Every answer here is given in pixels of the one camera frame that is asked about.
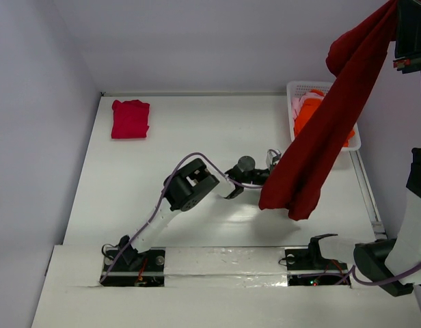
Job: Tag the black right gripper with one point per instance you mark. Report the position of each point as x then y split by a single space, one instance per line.
405 63

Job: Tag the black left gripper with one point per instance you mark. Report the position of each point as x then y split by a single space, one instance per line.
268 173

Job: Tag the dark red t shirt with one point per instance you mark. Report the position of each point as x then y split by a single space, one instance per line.
355 59

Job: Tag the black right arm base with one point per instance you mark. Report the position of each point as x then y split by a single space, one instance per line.
307 267

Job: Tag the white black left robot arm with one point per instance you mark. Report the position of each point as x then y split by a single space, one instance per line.
183 190

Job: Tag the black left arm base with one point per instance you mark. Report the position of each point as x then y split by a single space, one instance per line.
145 270

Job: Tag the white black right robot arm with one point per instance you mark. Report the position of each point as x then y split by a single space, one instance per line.
393 264

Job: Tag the pink t shirt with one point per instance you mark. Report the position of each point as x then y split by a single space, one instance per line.
313 98

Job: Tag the orange t shirt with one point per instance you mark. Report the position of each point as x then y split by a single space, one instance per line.
306 115

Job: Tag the white plastic laundry basket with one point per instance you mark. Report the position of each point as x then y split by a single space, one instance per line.
296 89

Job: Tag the folded bright red t shirt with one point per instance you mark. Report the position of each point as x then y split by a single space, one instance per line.
130 119

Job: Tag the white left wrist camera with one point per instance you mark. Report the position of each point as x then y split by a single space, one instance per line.
272 159

